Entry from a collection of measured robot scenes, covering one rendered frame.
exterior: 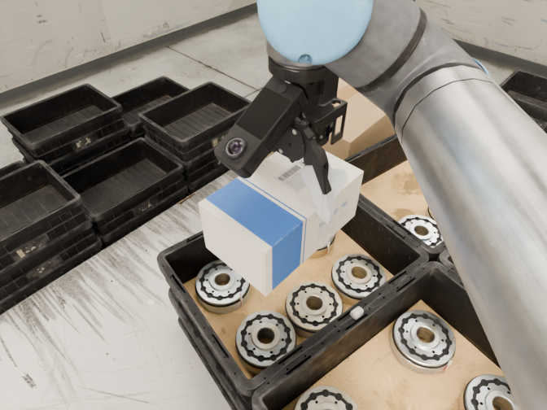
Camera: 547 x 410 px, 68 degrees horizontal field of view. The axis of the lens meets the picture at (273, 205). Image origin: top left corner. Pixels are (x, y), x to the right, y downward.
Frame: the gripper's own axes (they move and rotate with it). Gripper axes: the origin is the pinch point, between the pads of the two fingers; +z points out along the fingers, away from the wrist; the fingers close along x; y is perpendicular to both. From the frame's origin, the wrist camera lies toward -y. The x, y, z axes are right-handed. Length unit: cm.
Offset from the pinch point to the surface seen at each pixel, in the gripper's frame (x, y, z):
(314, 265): 1.6, 12.1, 27.7
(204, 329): 2.1, -15.1, 17.9
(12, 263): 85, -30, 62
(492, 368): -33.5, 15.7, 27.7
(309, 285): -2.0, 5.9, 24.8
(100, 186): 111, 12, 73
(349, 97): 29, 62, 20
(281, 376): -11.3, -12.4, 17.9
